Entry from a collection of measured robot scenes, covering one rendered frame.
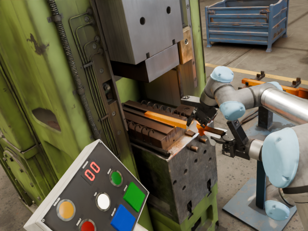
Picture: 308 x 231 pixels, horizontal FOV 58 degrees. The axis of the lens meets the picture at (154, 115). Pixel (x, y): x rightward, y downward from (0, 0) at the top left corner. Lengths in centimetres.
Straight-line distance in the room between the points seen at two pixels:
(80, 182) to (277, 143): 55
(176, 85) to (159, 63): 41
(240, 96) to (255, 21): 396
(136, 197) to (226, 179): 152
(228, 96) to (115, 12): 48
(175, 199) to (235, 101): 65
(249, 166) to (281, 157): 195
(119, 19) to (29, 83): 57
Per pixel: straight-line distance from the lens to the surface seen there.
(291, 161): 61
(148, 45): 108
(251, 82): 167
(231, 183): 241
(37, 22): 98
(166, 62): 117
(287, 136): 63
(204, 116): 114
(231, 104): 96
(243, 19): 498
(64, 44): 101
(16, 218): 273
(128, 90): 170
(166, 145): 130
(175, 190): 139
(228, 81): 101
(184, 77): 153
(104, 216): 90
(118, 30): 105
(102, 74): 114
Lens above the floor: 172
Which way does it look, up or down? 31 degrees down
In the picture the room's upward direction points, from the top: 11 degrees counter-clockwise
